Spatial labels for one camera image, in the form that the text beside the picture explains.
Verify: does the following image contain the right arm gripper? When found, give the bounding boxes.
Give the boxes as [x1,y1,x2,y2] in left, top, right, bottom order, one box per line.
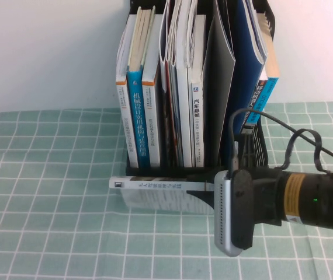
[188,171,284,228]

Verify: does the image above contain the white autonomous driving book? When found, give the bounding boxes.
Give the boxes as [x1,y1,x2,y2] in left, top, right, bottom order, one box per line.
[109,174,217,216]

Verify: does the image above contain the black plastic book holder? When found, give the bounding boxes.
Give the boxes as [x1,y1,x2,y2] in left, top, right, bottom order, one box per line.
[124,0,279,178]

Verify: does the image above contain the white automotive suspension book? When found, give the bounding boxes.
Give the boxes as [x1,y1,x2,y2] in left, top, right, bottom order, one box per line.
[190,14,207,167]

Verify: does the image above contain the white book orange band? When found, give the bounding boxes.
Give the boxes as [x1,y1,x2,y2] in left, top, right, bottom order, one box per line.
[116,14,140,169]
[141,14,164,167]

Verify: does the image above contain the blue spine mechanical design book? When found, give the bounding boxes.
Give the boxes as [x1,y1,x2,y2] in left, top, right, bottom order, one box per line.
[126,6,157,169]

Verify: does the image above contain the dark blue mobile robot book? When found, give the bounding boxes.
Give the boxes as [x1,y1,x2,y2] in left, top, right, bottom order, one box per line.
[242,74,268,138]

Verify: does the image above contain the cyan spine book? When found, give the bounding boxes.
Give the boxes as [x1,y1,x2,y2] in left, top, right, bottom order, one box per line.
[254,13,280,126]

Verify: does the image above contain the thin magazine bluish spine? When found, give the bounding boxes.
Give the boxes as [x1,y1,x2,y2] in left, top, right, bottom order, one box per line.
[168,0,185,167]

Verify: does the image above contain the thick white magazine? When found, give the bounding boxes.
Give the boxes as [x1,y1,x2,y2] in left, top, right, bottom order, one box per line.
[174,0,198,167]

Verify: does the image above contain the dark grey cover magazine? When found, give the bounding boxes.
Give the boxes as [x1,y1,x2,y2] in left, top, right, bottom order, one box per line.
[201,0,237,169]

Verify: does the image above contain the blue cover magazine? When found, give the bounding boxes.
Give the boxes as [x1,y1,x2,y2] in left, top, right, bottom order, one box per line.
[226,0,269,138]

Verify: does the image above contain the green checkered tablecloth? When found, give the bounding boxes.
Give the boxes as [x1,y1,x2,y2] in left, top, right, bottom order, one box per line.
[0,101,333,280]

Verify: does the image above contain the dark magazine white curved cover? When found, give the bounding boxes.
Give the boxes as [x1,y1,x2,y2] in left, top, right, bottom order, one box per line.
[158,0,175,167]

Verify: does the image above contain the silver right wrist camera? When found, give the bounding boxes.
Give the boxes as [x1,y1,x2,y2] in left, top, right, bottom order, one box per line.
[214,169,255,258]

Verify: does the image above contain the black camera usb cable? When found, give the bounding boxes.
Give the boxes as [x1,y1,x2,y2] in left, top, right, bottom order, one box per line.
[229,107,333,173]

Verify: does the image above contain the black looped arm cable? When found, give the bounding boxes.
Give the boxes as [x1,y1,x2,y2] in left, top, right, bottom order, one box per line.
[282,129,331,174]

